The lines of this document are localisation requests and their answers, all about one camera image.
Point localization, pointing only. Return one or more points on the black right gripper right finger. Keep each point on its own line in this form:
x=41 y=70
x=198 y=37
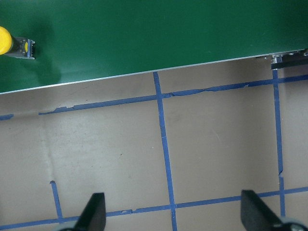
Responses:
x=257 y=216

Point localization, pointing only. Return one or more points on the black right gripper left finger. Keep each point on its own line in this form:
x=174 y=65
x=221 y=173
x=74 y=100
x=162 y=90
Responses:
x=93 y=217

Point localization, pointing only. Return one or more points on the yellow push button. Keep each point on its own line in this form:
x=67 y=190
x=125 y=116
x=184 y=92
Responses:
x=16 y=47

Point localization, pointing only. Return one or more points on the green conveyor belt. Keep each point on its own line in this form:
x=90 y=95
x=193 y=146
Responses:
x=81 y=40

